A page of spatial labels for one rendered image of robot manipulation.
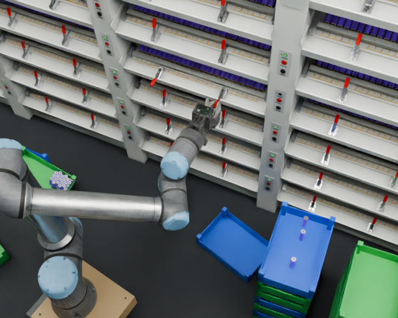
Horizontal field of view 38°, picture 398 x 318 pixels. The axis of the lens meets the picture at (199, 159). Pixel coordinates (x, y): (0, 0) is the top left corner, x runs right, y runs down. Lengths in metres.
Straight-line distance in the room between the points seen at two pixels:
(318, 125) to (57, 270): 1.12
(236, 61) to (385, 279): 0.97
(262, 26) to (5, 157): 0.91
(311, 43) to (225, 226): 1.16
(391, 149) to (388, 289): 0.52
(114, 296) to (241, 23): 1.25
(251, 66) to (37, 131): 1.48
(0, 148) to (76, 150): 1.16
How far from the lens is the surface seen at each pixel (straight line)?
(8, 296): 2.76
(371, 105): 1.97
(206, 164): 2.70
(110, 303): 2.48
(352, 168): 2.29
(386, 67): 1.82
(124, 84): 2.42
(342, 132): 2.13
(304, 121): 2.14
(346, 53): 1.83
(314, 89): 1.98
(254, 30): 1.87
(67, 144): 3.06
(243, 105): 2.17
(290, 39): 1.82
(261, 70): 2.01
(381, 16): 1.68
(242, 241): 2.68
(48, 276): 2.29
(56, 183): 2.85
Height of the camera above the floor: 2.45
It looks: 58 degrees down
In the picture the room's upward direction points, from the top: 4 degrees counter-clockwise
